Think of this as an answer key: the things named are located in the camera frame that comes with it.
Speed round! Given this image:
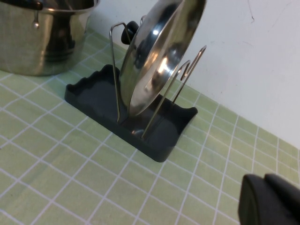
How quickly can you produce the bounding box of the steel lid with black knob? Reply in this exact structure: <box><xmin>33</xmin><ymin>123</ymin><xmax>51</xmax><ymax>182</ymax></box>
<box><xmin>120</xmin><ymin>0</ymin><xmax>207</xmax><ymax>117</ymax></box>

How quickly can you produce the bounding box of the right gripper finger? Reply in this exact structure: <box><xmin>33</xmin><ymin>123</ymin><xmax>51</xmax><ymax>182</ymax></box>
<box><xmin>238</xmin><ymin>172</ymin><xmax>300</xmax><ymax>225</ymax></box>

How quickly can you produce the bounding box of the stainless steel cooking pot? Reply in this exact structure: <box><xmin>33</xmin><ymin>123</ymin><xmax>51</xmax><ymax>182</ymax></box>
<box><xmin>0</xmin><ymin>0</ymin><xmax>101</xmax><ymax>77</ymax></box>

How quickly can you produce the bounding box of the grey tray wire lid rack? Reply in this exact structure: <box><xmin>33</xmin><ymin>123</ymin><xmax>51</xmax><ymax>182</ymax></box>
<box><xmin>65</xmin><ymin>22</ymin><xmax>208</xmax><ymax>163</ymax></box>

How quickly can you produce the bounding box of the green checkered tablecloth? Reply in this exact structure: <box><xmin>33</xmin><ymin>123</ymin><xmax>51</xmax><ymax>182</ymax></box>
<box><xmin>0</xmin><ymin>28</ymin><xmax>300</xmax><ymax>225</ymax></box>

